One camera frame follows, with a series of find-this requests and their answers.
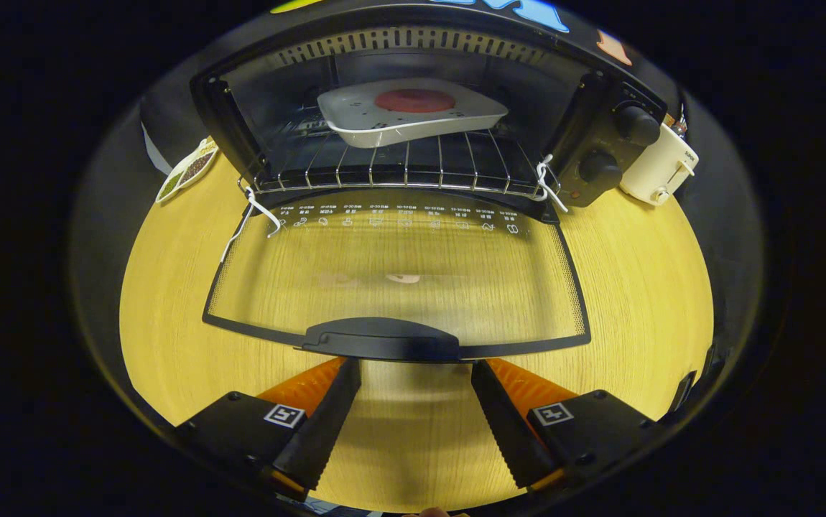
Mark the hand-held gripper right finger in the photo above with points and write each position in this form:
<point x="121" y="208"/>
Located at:
<point x="503" y="424"/>

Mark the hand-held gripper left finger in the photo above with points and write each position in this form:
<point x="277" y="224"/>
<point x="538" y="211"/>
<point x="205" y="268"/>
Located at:
<point x="327" y="424"/>

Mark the black toaster oven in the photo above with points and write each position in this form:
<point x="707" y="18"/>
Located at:
<point x="384" y="341"/>

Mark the white square plate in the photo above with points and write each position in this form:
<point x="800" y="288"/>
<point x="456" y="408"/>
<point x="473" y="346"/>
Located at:
<point x="355" y="108"/>

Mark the pink round meat slice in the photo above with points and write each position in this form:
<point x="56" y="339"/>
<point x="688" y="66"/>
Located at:
<point x="413" y="100"/>

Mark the white pop-up toaster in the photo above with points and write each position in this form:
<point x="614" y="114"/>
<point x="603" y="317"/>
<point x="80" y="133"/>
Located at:
<point x="653" y="172"/>

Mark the black rectangular device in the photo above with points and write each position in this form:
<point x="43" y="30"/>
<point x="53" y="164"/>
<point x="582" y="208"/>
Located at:
<point x="684" y="391"/>

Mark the white divided dish with beans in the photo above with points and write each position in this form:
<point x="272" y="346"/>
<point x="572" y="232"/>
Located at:
<point x="187" y="171"/>

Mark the black backdrop cloth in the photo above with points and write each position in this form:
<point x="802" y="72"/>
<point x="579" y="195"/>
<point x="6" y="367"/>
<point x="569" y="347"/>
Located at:
<point x="729" y="215"/>

